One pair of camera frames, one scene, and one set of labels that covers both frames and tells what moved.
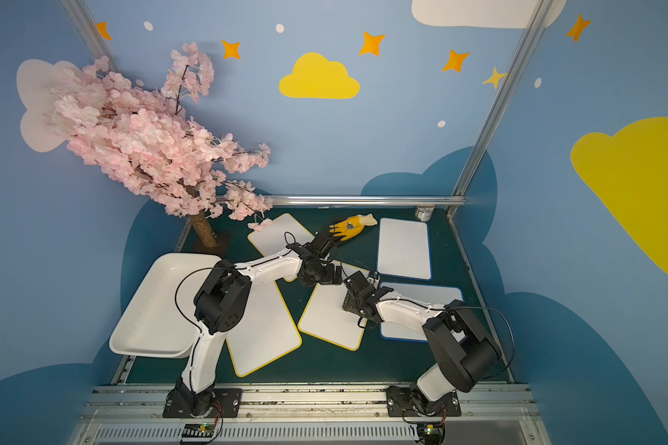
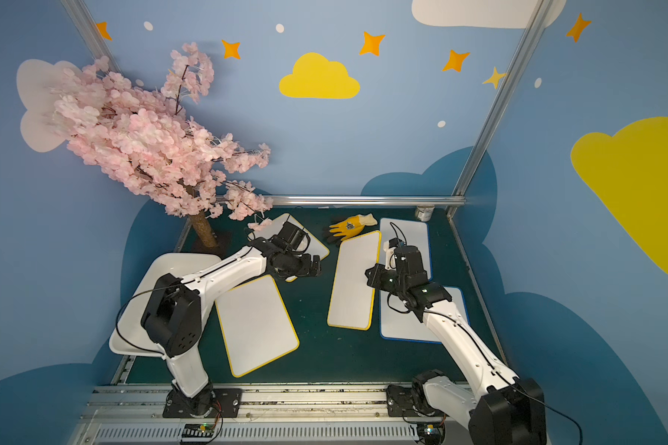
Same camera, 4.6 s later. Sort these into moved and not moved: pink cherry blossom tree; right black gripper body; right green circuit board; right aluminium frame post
Moved: right black gripper body
Not moved: right green circuit board; right aluminium frame post; pink cherry blossom tree
